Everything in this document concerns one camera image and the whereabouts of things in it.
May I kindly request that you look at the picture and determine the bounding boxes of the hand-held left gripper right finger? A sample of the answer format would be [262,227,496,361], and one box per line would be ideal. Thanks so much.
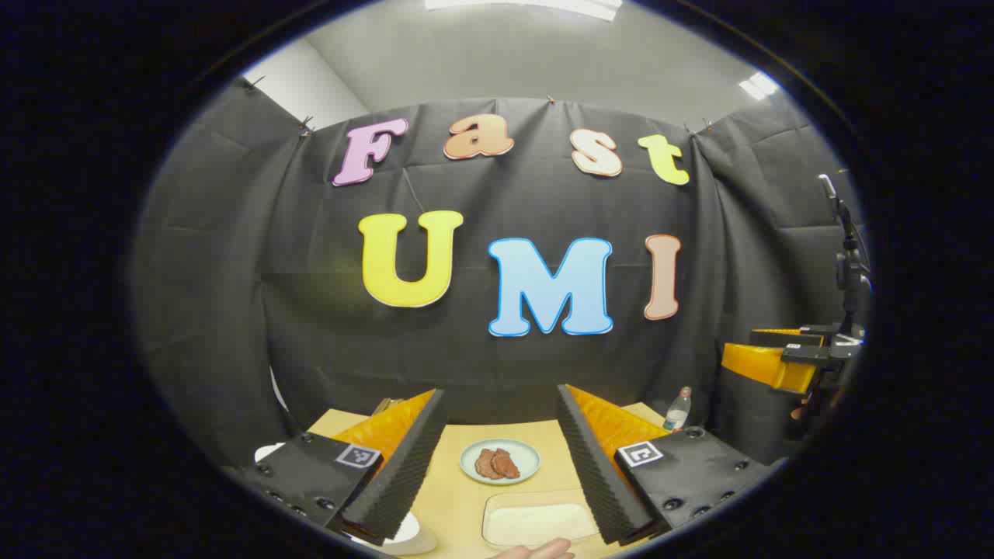
[556,384,773,546]

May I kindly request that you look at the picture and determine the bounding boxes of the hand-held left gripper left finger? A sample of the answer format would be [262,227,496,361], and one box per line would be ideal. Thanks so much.
[229,388,449,547]

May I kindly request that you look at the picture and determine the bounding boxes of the white rice cooker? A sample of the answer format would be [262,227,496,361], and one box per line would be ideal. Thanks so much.
[255,443,440,557]

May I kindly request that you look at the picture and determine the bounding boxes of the rectangular tray of rice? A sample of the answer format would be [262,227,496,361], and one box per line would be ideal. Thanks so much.
[481,489,600,549]

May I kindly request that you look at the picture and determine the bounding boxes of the pale green plate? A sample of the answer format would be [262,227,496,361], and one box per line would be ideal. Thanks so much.
[460,439,540,486]

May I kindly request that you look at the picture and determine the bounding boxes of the clear plastic water bottle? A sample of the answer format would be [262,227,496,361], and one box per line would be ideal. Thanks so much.
[663,387,693,432]

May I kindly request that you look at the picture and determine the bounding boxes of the black backdrop cloth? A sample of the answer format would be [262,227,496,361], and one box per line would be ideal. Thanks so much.
[132,78,867,467]

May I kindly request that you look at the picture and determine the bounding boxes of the small ceiling light panel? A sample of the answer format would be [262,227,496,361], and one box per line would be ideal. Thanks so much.
[740,72,780,101]

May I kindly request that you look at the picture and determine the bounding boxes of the large ceiling light panel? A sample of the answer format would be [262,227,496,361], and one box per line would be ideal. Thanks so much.
[426,0,624,21]

